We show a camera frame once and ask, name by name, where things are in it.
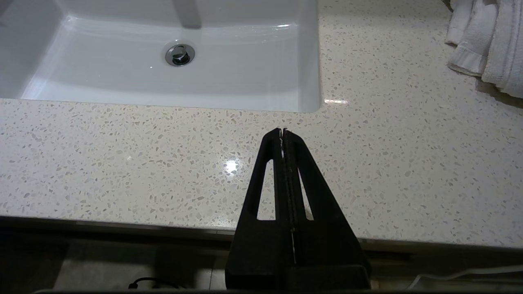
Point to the white towel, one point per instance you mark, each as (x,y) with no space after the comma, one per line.
(490,45)

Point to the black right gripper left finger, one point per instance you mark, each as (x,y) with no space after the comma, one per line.
(253,245)

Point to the chrome drain stopper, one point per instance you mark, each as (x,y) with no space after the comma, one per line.
(179,55)

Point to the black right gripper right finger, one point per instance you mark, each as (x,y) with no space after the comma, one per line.
(327,245)

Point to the white sink basin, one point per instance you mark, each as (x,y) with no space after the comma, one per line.
(102,61)

